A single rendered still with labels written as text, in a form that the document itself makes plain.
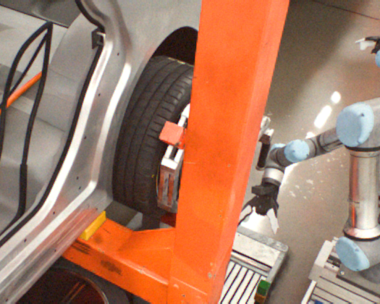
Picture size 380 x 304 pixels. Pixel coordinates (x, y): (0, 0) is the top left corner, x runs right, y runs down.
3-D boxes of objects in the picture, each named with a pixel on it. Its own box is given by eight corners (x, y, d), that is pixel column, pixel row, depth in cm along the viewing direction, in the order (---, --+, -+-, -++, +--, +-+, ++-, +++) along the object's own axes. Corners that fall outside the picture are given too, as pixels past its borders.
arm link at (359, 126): (393, 266, 167) (402, 99, 147) (358, 281, 161) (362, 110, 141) (365, 250, 177) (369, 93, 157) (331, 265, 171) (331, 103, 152)
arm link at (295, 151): (313, 133, 186) (296, 142, 196) (288, 140, 181) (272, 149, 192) (321, 154, 185) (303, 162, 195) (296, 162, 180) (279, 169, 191)
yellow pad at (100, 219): (79, 205, 214) (78, 197, 210) (107, 219, 209) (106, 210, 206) (58, 226, 204) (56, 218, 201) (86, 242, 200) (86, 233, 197)
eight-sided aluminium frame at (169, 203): (210, 163, 256) (226, 64, 220) (222, 167, 254) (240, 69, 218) (154, 233, 219) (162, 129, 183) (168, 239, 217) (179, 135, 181)
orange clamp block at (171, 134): (173, 125, 195) (166, 120, 186) (191, 133, 192) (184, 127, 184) (165, 142, 195) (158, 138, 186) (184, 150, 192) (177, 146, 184)
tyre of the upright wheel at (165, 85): (88, 224, 220) (163, 161, 271) (136, 247, 212) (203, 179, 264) (103, 78, 185) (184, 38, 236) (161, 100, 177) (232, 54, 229)
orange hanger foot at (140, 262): (78, 228, 226) (74, 168, 203) (185, 281, 209) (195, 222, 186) (54, 253, 215) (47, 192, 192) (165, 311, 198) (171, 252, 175)
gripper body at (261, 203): (276, 219, 191) (284, 190, 195) (268, 210, 184) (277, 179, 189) (256, 216, 195) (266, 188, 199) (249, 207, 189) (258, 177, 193)
